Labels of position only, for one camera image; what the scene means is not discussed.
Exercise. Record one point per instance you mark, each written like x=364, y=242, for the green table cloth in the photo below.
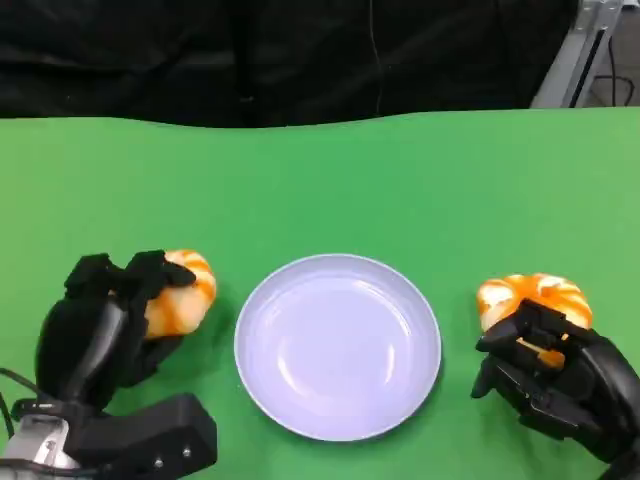
x=320, y=190

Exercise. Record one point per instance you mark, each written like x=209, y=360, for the orange white toy bread roll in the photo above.
x=550, y=295
x=190, y=305

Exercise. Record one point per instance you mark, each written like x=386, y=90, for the lilac plate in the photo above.
x=340, y=350

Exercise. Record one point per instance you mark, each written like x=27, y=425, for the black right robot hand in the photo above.
x=590, y=390

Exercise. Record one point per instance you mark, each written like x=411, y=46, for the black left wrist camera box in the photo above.
x=150, y=435

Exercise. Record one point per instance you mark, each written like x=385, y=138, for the black backdrop curtain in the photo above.
x=150, y=50

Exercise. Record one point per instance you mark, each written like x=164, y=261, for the aluminium frame post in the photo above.
x=565, y=70

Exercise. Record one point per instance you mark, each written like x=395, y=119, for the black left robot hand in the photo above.
x=85, y=340

